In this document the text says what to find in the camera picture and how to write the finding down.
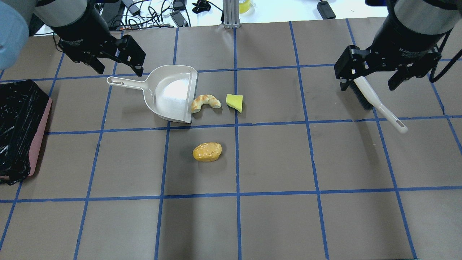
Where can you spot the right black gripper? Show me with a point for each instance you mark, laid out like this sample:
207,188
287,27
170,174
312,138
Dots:
403,39

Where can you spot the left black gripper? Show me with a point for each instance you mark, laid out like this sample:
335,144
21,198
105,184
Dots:
82,26

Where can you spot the white hand brush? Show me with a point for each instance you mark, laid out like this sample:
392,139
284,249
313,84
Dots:
369,99

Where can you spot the beige plastic dustpan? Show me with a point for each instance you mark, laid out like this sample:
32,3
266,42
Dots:
168,91

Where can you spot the toy croissant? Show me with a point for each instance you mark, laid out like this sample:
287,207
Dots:
201,100

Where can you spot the yellow-green sponge piece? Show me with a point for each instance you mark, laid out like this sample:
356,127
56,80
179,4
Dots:
235,101

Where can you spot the yellow toy potato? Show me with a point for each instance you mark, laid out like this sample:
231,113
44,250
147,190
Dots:
207,152

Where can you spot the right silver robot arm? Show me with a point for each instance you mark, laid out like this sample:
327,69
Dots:
426,16

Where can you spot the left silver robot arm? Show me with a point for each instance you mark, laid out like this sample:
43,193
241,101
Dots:
15,21

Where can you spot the black-lined trash bin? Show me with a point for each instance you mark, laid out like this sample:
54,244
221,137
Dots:
24,110

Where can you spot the black power adapter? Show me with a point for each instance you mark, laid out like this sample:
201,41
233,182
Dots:
325,10

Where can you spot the black binder clip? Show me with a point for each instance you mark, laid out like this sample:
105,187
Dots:
201,6

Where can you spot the yellow tape roll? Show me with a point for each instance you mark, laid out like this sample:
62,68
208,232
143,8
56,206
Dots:
245,6

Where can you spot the aluminium frame post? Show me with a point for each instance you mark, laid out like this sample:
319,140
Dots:
231,14

